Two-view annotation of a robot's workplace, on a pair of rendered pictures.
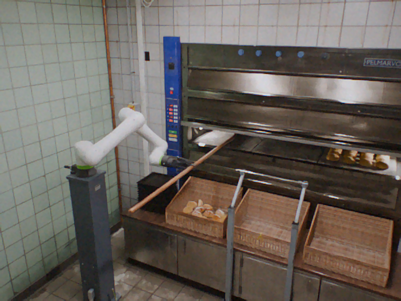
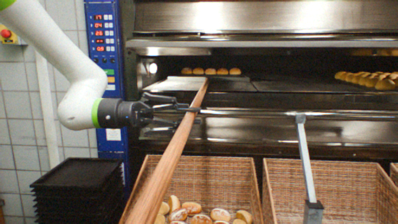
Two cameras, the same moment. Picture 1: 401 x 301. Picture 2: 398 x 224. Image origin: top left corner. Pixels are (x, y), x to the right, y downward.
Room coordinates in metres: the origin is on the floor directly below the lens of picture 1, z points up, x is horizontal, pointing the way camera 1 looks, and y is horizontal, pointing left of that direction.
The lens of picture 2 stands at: (1.85, 0.32, 1.38)
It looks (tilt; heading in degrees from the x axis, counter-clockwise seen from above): 13 degrees down; 338
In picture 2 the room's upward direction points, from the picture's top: straight up
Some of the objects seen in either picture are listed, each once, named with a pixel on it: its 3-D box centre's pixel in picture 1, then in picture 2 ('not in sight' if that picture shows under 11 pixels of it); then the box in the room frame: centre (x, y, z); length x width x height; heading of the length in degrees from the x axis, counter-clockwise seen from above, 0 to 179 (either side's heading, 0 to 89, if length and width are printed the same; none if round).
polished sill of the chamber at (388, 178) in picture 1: (281, 160); (318, 96); (2.80, -0.69, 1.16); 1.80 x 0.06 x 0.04; 63
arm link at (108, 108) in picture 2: (167, 161); (114, 113); (2.66, 0.27, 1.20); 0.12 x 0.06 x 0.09; 153
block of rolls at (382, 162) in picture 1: (359, 151); (392, 79); (2.91, -1.40, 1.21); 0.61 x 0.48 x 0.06; 153
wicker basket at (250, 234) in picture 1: (268, 221); (334, 212); (2.54, -0.57, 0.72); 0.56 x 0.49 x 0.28; 62
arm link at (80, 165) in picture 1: (85, 154); not in sight; (2.39, 0.84, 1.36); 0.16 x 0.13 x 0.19; 37
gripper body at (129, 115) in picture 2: (174, 163); (137, 114); (2.62, 0.21, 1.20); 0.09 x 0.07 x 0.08; 63
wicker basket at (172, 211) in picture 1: (204, 205); (195, 205); (2.81, -0.04, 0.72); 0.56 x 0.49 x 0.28; 64
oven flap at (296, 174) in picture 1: (278, 175); (317, 125); (2.78, -0.68, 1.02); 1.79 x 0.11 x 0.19; 63
